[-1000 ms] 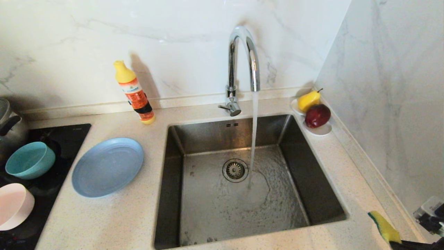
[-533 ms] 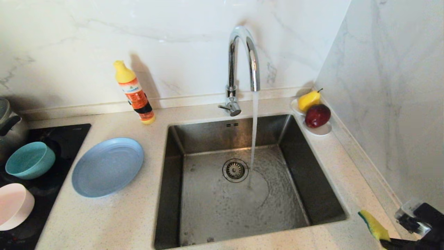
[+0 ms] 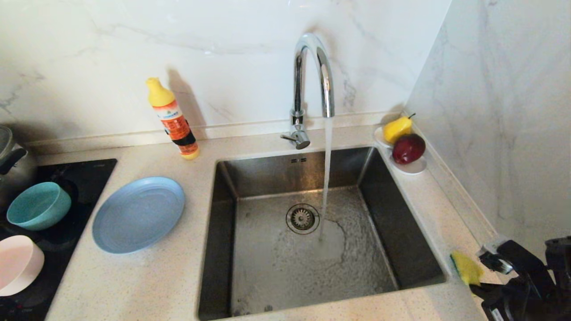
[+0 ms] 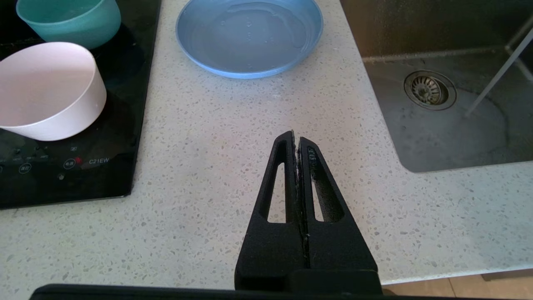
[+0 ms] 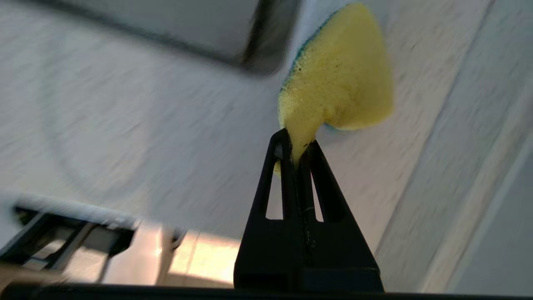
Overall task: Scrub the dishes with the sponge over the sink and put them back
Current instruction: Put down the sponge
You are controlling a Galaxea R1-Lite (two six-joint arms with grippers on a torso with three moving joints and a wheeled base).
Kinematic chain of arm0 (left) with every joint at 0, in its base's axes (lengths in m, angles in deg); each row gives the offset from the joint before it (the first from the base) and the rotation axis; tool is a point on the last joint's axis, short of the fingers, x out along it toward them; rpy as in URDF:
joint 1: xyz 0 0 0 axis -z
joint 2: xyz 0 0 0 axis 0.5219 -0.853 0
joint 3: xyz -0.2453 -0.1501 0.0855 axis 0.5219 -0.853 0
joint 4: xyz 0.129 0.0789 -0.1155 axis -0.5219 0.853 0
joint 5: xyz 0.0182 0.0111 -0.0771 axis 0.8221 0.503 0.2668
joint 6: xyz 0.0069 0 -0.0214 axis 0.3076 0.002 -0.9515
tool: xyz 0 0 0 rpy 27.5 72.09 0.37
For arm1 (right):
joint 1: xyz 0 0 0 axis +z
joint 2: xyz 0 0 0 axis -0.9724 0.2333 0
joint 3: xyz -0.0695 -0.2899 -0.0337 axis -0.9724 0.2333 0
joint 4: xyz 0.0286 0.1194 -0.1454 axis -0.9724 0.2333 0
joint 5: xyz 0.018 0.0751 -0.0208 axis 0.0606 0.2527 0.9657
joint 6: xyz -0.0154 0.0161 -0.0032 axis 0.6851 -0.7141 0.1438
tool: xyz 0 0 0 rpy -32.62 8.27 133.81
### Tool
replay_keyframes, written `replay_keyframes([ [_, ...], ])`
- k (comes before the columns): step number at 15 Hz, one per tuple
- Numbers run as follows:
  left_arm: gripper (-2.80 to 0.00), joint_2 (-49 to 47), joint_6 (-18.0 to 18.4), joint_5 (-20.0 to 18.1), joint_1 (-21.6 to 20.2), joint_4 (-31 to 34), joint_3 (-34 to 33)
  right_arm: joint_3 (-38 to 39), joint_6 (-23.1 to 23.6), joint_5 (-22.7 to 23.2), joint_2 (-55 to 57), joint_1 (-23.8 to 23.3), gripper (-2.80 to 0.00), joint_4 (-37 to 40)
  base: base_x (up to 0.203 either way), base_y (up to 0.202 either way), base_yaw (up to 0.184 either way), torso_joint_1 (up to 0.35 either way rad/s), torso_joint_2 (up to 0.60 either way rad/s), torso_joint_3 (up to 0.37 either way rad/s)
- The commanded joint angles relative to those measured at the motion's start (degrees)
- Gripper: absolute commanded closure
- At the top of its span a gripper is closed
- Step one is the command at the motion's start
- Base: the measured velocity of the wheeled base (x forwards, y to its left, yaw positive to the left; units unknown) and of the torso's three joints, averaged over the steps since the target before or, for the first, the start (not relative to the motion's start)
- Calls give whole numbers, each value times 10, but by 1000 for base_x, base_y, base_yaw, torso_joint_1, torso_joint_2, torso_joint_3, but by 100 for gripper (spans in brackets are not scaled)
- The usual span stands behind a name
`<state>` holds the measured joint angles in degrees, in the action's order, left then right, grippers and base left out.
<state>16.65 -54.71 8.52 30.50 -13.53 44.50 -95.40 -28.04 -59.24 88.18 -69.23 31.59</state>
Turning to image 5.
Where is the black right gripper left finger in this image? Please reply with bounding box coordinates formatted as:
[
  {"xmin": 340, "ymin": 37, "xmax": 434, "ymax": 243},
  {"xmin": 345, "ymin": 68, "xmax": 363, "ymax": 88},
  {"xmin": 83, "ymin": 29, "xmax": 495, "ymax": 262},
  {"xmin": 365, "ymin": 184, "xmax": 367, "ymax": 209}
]
[{"xmin": 234, "ymin": 128, "xmax": 309, "ymax": 291}]

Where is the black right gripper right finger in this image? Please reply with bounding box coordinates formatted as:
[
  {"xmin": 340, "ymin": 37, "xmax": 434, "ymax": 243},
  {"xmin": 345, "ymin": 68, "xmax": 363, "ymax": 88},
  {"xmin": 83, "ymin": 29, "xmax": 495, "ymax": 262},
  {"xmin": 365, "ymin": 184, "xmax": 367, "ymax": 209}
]
[{"xmin": 296, "ymin": 140, "xmax": 384, "ymax": 291}]

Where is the yellow green sponge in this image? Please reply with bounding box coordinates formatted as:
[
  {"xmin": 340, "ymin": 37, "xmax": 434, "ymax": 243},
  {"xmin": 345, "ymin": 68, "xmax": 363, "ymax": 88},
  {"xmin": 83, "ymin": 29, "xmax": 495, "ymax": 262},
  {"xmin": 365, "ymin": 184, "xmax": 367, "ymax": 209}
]
[{"xmin": 274, "ymin": 3, "xmax": 395, "ymax": 176}]

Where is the stainless steel sink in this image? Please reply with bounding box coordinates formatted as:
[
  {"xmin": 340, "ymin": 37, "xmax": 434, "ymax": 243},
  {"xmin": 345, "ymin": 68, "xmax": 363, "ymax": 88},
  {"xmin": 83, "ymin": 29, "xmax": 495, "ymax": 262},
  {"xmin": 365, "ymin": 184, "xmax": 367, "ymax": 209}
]
[{"xmin": 25, "ymin": 0, "xmax": 301, "ymax": 76}]

